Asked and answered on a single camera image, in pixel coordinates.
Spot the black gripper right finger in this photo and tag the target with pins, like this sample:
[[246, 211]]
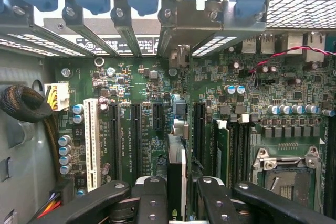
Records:
[[212, 195]]

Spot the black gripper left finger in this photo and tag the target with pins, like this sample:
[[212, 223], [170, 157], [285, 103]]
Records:
[[153, 203]]

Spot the black RAM slot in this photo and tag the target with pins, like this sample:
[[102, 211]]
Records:
[[247, 155], [233, 155], [240, 155], [330, 169]]

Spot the green RAM stick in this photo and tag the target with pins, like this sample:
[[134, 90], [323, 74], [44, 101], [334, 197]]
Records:
[[221, 150]]

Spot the long expansion slot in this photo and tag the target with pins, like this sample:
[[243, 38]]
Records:
[[200, 134], [114, 140], [136, 140]]

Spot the metal locking lever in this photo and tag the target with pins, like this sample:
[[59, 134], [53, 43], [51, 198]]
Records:
[[274, 183]]

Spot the CPU socket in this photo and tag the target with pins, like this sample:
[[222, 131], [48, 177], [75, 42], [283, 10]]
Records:
[[286, 182]]

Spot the white expansion slot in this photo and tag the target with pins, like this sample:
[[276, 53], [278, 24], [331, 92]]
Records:
[[92, 142]]

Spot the short expansion slot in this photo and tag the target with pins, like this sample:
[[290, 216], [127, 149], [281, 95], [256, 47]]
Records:
[[157, 116]]

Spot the green motherboard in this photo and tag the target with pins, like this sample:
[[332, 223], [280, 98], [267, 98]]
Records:
[[136, 82]]

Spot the white power connector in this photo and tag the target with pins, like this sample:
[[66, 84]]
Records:
[[57, 96]]

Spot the black open PC case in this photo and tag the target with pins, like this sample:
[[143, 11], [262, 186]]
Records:
[[23, 134]]

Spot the metal slot cover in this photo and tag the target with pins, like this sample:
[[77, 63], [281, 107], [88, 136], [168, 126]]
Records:
[[89, 33], [126, 32]]

